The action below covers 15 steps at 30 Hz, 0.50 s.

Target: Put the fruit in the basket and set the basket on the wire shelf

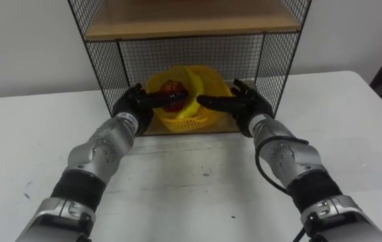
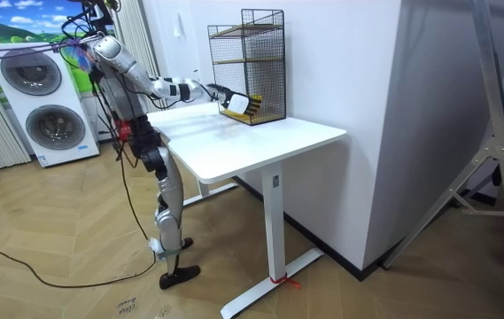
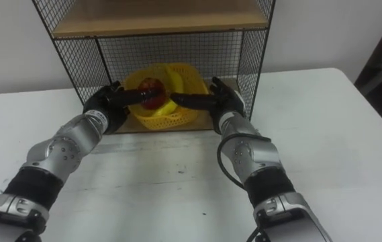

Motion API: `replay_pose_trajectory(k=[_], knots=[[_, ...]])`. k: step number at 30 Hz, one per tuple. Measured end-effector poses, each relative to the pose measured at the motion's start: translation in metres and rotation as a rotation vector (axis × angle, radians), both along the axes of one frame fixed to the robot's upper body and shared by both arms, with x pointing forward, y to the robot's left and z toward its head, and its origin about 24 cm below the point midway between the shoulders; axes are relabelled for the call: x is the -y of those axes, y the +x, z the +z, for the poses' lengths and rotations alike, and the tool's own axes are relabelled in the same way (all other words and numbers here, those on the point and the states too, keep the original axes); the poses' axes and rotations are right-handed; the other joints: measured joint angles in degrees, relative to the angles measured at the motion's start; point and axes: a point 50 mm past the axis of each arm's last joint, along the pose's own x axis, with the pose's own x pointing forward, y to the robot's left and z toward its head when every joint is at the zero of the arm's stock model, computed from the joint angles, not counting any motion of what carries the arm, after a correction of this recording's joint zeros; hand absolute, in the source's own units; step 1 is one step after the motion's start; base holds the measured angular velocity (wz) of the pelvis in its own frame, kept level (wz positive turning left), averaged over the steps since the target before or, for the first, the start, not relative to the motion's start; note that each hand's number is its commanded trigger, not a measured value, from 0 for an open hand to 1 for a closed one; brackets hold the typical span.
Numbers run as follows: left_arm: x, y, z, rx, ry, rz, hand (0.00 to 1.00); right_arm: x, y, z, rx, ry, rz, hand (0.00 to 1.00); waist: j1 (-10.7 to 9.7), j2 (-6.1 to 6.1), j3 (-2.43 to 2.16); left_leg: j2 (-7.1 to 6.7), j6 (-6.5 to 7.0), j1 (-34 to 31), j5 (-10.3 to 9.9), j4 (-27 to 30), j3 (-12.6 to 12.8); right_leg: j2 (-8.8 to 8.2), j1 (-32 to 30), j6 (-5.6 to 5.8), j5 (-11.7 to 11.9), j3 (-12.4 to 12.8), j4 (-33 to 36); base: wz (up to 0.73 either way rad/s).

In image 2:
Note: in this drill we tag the landscape wall poster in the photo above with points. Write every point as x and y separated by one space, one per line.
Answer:
21 22

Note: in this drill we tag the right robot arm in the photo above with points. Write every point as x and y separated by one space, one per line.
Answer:
118 57

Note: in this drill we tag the silver metal frame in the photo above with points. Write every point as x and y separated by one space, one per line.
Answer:
495 146

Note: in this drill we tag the robot legs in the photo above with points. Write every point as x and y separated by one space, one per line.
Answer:
169 186

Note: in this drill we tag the white desk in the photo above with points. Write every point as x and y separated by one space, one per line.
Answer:
234 146

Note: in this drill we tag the white washing machine tower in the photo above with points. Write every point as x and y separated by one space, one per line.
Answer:
17 102

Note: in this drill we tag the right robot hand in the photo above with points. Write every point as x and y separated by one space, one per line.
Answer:
238 104

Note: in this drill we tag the robot body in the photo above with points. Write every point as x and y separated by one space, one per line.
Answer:
118 97

